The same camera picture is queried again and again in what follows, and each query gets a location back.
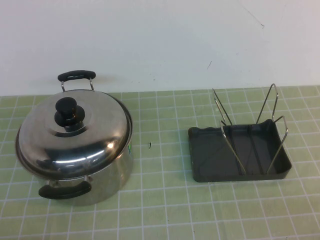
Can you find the green grid pattern mat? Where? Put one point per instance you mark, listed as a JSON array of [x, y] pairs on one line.
[[175, 205]]

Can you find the stainless steel lid black knob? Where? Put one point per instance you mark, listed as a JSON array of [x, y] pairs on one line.
[[87, 150]]

